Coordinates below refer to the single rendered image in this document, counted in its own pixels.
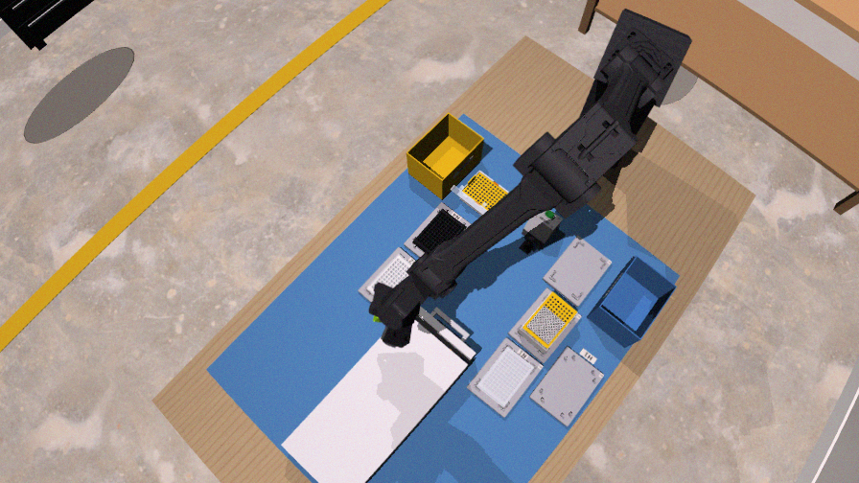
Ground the blue bin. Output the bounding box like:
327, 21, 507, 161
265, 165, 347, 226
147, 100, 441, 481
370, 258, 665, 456
587, 255, 676, 348

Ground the blue bench mat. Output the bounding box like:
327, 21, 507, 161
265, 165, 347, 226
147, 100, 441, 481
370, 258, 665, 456
206, 113, 680, 483

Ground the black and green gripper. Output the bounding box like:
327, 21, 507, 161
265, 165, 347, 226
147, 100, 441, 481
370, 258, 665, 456
369, 282, 400, 323

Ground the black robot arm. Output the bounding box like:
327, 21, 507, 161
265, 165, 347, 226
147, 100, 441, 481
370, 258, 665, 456
377, 28, 675, 348

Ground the white label plate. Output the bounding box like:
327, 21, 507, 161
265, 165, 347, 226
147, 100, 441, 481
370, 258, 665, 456
580, 348, 597, 364

